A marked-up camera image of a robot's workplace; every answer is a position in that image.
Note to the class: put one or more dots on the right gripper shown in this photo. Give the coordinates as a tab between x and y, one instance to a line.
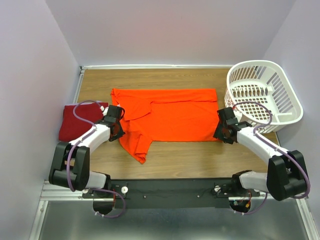
218	134

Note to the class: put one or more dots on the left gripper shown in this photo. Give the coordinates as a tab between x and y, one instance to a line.
120	134

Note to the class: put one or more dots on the orange t-shirt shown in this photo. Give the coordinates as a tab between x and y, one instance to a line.
165	115

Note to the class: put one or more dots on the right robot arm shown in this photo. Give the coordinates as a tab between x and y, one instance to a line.
286	175

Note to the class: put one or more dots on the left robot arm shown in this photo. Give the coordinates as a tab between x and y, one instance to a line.
70	167

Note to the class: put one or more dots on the folded dark red t-shirt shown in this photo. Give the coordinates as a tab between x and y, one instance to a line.
72	127

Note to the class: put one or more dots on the white plastic laundry basket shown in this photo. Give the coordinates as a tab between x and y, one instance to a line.
261	94

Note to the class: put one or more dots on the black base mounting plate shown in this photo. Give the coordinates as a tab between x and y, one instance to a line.
179	193

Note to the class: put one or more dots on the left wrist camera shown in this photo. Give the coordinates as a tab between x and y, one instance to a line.
104	110

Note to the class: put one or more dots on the aluminium frame rail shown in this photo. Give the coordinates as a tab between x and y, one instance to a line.
51	192

